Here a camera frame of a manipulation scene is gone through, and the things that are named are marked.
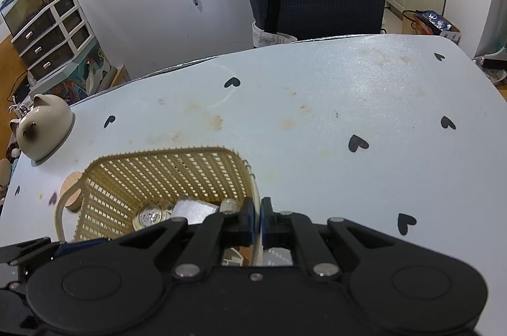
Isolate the dark blue padded chair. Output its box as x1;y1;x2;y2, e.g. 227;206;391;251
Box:
246;0;388;41

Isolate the silver metal box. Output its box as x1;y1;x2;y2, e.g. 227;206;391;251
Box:
172;197;221;225

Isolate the colourful printed board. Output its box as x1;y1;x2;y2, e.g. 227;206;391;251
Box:
51;47;130;108

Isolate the beige plastic woven basket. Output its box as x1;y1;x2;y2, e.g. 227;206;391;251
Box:
55;146;264;266

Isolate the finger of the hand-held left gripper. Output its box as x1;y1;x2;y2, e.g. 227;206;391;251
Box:
0;237;110;270
0;273;40;336

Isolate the patterned shopping bag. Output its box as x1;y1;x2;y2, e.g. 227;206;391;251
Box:
402;9;462;44

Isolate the white printed fabric bag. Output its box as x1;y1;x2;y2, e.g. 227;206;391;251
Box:
252;21;298;49

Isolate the cream pig-shaped teapot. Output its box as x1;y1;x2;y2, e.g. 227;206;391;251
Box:
10;94;76;167

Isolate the white drawer unit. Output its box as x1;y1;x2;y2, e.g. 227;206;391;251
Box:
11;0;98;84

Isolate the silver pocket watch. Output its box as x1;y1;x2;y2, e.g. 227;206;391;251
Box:
132;203;173;232

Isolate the round wooden lid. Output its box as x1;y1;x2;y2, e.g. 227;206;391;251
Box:
59;172;85;212

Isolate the small silver cylinder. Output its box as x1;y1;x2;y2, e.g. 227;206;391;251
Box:
219;199;242;217

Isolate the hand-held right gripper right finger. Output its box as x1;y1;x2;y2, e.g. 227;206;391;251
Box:
261;197;397;280

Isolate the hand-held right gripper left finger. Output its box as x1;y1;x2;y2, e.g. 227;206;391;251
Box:
115;197;254;280

